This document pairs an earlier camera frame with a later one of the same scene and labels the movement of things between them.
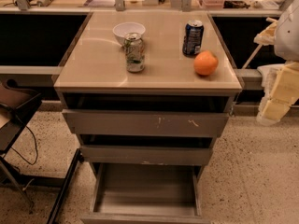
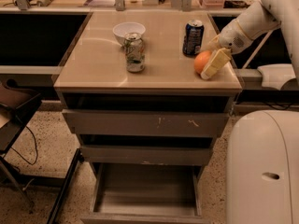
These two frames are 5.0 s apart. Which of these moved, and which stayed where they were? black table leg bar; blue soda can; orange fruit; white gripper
Moved: white gripper
Stayed: black table leg bar; blue soda can; orange fruit
